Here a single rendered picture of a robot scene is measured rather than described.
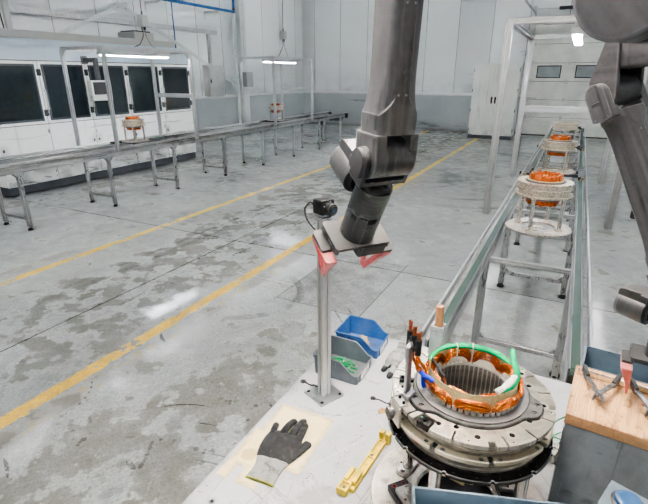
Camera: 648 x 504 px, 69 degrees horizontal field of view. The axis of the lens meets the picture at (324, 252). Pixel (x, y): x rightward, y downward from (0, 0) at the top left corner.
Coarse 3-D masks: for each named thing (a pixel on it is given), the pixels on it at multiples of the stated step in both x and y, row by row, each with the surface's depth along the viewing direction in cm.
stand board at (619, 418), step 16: (576, 368) 108; (576, 384) 102; (608, 384) 102; (640, 384) 102; (576, 400) 97; (592, 400) 97; (608, 400) 97; (624, 400) 97; (640, 400) 97; (576, 416) 93; (592, 416) 93; (608, 416) 93; (624, 416) 93; (640, 416) 93; (608, 432) 90; (624, 432) 89; (640, 432) 89
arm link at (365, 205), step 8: (352, 184) 74; (352, 192) 72; (360, 192) 69; (368, 192) 69; (376, 192) 69; (384, 192) 69; (352, 200) 71; (360, 200) 70; (368, 200) 69; (376, 200) 69; (384, 200) 69; (352, 208) 72; (360, 208) 71; (368, 208) 70; (376, 208) 70; (384, 208) 72; (360, 216) 72; (368, 216) 71; (376, 216) 72
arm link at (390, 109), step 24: (384, 0) 57; (408, 0) 56; (384, 24) 58; (408, 24) 57; (384, 48) 59; (408, 48) 58; (384, 72) 60; (408, 72) 60; (384, 96) 60; (408, 96) 61; (384, 120) 61; (408, 120) 63; (360, 144) 66; (384, 144) 62; (408, 144) 65; (384, 168) 64; (408, 168) 66
